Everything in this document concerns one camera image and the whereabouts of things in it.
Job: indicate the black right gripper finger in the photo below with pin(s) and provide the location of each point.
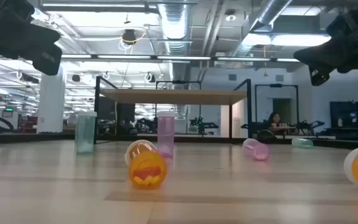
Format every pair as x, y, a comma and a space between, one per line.
318, 74
319, 56

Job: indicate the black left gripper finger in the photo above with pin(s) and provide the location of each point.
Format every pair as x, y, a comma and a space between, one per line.
47, 60
26, 37

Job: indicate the green pill bottle white cap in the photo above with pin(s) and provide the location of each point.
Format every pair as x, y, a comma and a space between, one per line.
85, 133
302, 142

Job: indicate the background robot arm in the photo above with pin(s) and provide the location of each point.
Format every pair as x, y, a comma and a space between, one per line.
201, 124
309, 124

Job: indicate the white building column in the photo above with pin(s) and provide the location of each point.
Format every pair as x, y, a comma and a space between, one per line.
51, 105

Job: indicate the black equipment rack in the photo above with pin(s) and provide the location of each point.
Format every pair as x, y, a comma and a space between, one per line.
350, 115

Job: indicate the green exit sign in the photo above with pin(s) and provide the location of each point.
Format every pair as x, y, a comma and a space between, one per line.
9, 109

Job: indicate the person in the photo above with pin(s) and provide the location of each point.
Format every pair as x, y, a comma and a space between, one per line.
274, 119

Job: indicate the black monitor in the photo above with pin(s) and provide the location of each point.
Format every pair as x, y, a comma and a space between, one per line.
126, 113

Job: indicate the pink pill bottle white cap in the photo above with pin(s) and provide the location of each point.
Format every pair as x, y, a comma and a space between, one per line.
166, 133
256, 151

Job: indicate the overhead LED light bar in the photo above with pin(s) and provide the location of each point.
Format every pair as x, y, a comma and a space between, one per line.
182, 58

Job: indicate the orange bottle with visible pills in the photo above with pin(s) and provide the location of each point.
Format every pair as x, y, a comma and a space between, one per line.
148, 171

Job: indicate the black background rig frame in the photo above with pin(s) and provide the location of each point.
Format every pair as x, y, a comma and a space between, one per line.
275, 85

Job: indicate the black aluminium table frame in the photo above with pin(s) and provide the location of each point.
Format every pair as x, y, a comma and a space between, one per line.
42, 137

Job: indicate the wooden shelf black metal frame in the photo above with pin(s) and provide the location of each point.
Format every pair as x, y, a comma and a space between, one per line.
172, 97

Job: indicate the silver spiral air duct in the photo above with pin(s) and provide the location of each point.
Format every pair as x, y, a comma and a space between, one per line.
175, 25

